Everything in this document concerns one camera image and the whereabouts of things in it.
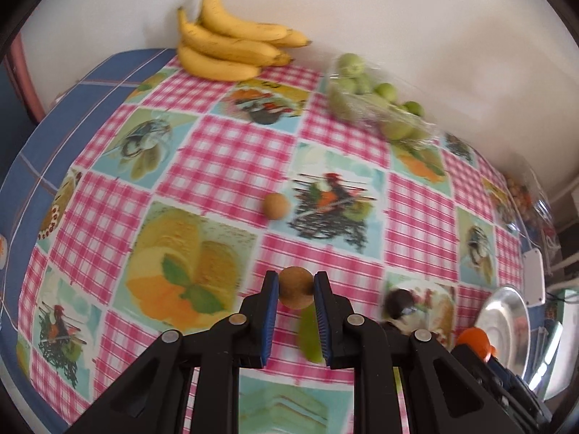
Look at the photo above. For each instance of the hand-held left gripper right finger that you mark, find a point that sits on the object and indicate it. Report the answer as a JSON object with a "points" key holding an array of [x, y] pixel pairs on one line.
{"points": [[324, 325]]}

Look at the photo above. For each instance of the round brown longan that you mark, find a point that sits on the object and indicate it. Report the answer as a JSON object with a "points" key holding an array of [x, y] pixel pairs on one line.
{"points": [[275, 206], [296, 287]]}

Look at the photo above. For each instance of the white plastic box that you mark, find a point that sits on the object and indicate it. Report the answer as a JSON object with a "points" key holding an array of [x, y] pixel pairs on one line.
{"points": [[534, 278]]}

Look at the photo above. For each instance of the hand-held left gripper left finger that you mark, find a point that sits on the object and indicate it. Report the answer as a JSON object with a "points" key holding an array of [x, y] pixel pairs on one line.
{"points": [[267, 321]]}

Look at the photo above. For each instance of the single green guava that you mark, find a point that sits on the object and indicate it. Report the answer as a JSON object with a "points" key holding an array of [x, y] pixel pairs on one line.
{"points": [[310, 339]]}

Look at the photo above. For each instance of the blue striped cloth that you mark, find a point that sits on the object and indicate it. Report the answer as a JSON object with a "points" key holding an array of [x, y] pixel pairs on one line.
{"points": [[68, 113]]}

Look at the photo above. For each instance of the round metal plate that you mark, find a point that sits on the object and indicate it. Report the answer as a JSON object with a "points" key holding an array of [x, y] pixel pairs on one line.
{"points": [[504, 321]]}

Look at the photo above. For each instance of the yellow banana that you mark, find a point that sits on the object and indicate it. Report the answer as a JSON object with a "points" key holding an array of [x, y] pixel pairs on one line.
{"points": [[226, 45], [296, 38], [239, 25], [212, 65]]}

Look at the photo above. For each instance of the pink wooden post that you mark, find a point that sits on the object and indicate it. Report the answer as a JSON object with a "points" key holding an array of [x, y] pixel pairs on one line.
{"points": [[27, 81]]}

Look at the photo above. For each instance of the dark brown avocado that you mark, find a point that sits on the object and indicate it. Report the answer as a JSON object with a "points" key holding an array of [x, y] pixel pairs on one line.
{"points": [[398, 304]]}

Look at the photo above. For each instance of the clear bag with reddish contents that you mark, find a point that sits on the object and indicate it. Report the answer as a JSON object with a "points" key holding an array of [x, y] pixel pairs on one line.
{"points": [[527, 201]]}

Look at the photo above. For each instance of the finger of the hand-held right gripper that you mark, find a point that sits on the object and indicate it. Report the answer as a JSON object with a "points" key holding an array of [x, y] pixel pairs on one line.
{"points": [[475, 361]]}

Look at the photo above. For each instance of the orange tangerine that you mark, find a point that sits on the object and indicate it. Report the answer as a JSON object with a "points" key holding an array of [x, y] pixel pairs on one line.
{"points": [[472, 340]]}

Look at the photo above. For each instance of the clear bag of green guavas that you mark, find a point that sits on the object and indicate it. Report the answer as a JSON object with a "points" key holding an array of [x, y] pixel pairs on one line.
{"points": [[362, 95]]}

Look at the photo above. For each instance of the dark blue panel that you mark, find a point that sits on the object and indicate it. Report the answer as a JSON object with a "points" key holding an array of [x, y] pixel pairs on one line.
{"points": [[11, 135]]}

